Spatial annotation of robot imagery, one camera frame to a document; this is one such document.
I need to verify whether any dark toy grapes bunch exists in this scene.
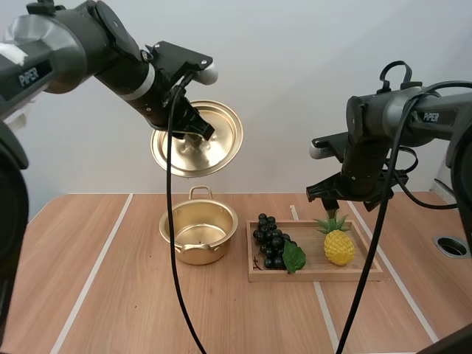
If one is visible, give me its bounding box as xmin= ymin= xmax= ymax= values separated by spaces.
xmin=251 ymin=212 xmax=308 ymax=275

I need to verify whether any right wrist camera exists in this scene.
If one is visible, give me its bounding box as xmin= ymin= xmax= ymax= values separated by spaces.
xmin=308 ymin=131 xmax=352 ymax=162

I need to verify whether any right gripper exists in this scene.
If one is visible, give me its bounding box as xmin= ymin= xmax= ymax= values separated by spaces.
xmin=305 ymin=167 xmax=410 ymax=220

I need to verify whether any gold pot lid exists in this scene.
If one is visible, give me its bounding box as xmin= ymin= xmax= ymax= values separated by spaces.
xmin=150 ymin=100 xmax=245 ymax=179

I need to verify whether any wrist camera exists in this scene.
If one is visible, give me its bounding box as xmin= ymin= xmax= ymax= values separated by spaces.
xmin=308 ymin=131 xmax=352 ymax=162
xmin=145 ymin=40 xmax=220 ymax=86

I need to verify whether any black cable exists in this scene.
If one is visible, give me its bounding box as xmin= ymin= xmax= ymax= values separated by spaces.
xmin=335 ymin=80 xmax=472 ymax=354
xmin=165 ymin=72 xmax=209 ymax=354
xmin=379 ymin=60 xmax=414 ymax=94
xmin=383 ymin=145 xmax=460 ymax=211

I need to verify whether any gold pot with two handles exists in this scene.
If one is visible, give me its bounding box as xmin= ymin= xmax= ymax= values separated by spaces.
xmin=159 ymin=185 xmax=240 ymax=266

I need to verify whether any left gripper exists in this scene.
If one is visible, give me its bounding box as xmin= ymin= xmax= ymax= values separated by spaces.
xmin=146 ymin=68 xmax=216 ymax=142

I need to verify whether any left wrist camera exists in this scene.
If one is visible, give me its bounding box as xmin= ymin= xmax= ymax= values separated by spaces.
xmin=145 ymin=40 xmax=220 ymax=86

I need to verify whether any shallow wooden tray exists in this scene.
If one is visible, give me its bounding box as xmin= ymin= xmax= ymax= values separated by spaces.
xmin=246 ymin=219 xmax=385 ymax=284

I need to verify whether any yellow toy pineapple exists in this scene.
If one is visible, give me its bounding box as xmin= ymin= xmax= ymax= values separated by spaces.
xmin=313 ymin=214 xmax=357 ymax=267

